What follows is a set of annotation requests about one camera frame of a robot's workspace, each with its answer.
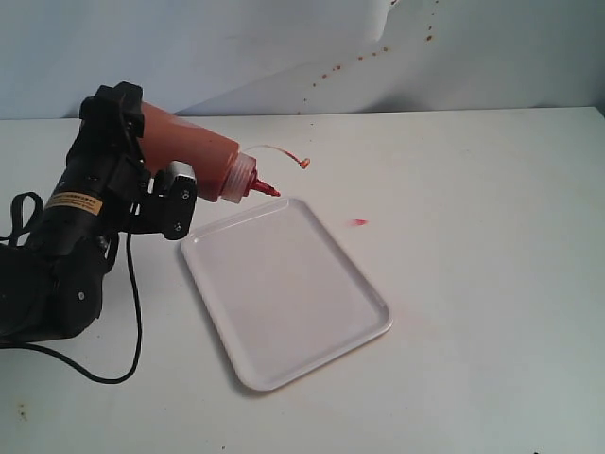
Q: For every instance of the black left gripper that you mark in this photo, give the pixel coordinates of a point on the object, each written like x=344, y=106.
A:
x=104, y=180

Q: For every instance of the red sauce squeeze bottle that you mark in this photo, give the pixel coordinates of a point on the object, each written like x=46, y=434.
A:
x=222, y=170

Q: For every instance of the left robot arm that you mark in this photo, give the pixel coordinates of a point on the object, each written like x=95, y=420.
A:
x=55, y=258

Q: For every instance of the white rectangular tray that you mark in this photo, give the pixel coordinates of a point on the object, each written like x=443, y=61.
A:
x=284, y=297

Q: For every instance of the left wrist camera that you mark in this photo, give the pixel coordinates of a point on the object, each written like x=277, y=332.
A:
x=174, y=194

